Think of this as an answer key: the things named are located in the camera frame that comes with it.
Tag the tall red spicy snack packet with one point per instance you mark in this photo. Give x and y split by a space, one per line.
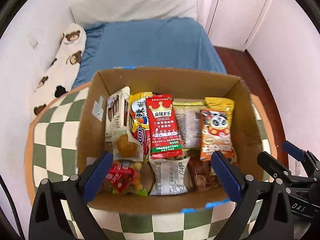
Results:
163 127

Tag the cardboard box with landscape print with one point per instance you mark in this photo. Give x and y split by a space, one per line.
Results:
181 84

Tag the beige clear snack packet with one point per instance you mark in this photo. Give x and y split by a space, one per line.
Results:
188 120

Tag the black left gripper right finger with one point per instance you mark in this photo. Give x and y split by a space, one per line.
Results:
274 220

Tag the yellow snack packet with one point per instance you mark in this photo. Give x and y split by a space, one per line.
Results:
220 104

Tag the bed with blue sheet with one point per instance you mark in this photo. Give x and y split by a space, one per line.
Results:
150 33

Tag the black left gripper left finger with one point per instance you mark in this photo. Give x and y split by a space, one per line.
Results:
48 219

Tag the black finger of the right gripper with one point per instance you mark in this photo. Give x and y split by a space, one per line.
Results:
274 168
308 160

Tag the white door with handle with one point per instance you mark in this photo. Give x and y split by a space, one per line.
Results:
232 23

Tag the white chocolate stick snack packet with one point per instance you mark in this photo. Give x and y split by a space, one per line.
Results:
116 111

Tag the grey white printed snack packet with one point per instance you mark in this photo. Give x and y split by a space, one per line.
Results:
169 176

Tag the yellow spicy noodle packet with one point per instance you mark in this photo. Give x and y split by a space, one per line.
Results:
139 120

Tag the small red snack packet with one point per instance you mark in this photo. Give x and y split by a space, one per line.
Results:
119 176

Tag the white bear print pillow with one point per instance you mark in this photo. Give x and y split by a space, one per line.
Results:
63 71

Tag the orange panda snack packet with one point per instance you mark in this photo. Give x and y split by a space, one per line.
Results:
216 135

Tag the clear wrapped brown jelly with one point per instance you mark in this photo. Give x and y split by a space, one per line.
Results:
125 146

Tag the green white checkered tablecloth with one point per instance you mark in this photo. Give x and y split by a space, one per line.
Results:
51 153

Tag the brown dried meat packet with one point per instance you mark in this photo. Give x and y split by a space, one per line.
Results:
203 177

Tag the colourful gumball candy bag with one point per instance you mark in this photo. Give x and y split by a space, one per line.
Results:
135 186

